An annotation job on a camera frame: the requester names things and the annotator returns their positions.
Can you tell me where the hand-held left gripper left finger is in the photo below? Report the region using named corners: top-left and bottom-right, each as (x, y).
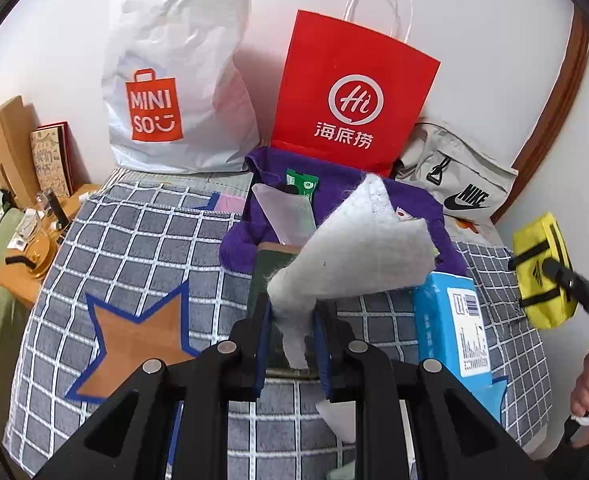
top-left (34, 292), bottom-right (275, 480)

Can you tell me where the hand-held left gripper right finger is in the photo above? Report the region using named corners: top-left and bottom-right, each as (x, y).
top-left (311, 300), bottom-right (550, 480)

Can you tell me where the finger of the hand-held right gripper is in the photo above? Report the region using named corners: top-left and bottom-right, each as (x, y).
top-left (507, 256), bottom-right (581, 295)

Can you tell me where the yellow pouch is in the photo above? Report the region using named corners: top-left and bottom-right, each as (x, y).
top-left (512, 212), bottom-right (575, 330)

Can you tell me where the purple towel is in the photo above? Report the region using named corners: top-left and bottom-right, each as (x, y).
top-left (220, 147), bottom-right (468, 279)

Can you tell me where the grey felt cloth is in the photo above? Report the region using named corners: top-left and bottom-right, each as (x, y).
top-left (266, 174), bottom-right (440, 372)

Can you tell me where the green sachet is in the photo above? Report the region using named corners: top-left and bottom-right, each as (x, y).
top-left (284, 168), bottom-right (321, 197)

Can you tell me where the dark green book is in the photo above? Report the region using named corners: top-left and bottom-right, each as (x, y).
top-left (247, 241), bottom-right (321, 377)

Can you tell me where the light blue tissue pack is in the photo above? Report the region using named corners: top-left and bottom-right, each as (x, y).
top-left (412, 271), bottom-right (493, 389)

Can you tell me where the translucent grey packet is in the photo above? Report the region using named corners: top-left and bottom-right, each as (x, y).
top-left (251, 183), bottom-right (318, 247)

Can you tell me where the grey checked blanket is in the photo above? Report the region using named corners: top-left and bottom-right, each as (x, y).
top-left (2, 167), bottom-right (551, 480)

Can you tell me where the glass mug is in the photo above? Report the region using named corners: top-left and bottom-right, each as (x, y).
top-left (17, 207), bottom-right (56, 277)

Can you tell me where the black device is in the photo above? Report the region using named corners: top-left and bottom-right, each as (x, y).
top-left (42, 188), bottom-right (70, 229)

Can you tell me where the wooden nightstand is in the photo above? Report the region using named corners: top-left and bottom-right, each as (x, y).
top-left (0, 182), bottom-right (103, 309)

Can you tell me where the green cloth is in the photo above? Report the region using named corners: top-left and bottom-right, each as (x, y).
top-left (0, 207), bottom-right (36, 413)

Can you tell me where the illustrated brown book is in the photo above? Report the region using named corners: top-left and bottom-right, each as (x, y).
top-left (29, 121), bottom-right (75, 199)

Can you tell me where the red paper shopping bag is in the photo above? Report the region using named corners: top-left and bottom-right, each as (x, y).
top-left (270, 0), bottom-right (442, 179)

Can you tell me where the white plastic shopping bag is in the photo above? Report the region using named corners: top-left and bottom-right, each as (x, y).
top-left (101, 0), bottom-right (262, 175)

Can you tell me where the wooden headboard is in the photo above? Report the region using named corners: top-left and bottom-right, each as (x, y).
top-left (0, 95), bottom-right (41, 211)

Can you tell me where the white drawstring bag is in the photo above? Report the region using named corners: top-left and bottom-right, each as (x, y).
top-left (393, 120), bottom-right (519, 221)

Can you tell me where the brown wooden door frame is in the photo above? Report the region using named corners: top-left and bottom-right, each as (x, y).
top-left (491, 4), bottom-right (589, 225)

